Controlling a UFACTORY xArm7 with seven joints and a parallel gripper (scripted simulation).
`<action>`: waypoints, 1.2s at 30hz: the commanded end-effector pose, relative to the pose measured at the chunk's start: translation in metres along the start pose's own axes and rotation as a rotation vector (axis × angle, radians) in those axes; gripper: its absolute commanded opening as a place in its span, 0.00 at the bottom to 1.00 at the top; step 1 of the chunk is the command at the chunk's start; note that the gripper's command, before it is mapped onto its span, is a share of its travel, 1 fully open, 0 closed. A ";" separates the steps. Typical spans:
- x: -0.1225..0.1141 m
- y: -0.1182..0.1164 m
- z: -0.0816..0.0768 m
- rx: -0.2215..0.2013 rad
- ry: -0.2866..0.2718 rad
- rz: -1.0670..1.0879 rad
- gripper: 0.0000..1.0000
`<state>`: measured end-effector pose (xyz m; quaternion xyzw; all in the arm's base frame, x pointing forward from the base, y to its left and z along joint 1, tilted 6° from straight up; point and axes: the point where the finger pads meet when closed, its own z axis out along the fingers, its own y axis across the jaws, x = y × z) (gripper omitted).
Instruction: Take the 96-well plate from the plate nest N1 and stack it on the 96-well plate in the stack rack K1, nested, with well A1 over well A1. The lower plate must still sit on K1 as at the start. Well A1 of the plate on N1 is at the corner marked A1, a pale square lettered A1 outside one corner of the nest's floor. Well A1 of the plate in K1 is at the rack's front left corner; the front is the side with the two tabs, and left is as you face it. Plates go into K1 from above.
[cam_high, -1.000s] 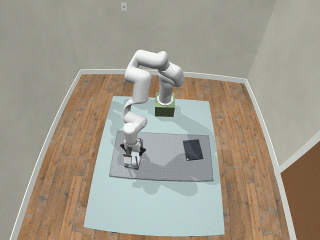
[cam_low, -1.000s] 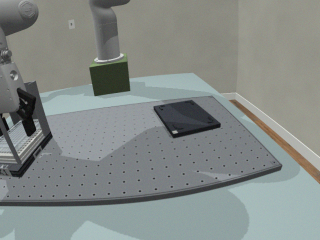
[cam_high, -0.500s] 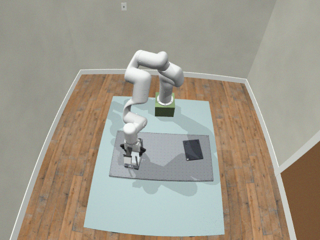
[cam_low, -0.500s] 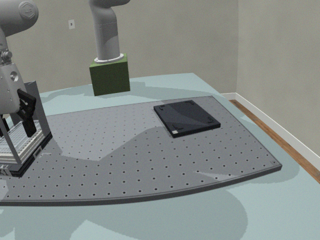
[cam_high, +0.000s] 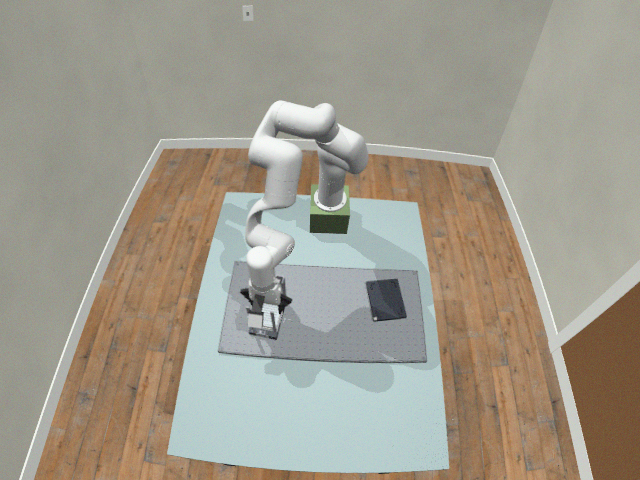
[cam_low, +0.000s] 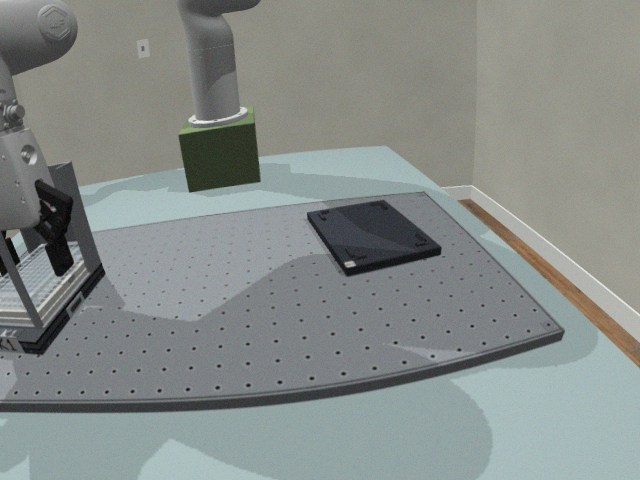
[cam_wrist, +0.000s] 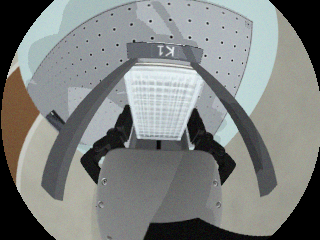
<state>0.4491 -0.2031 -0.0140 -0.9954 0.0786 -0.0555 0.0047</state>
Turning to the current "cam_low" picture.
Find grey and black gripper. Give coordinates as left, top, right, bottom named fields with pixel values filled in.
left=0, top=124, right=74, bottom=277

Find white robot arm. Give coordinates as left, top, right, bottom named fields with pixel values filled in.
left=0, top=0, right=261, bottom=132

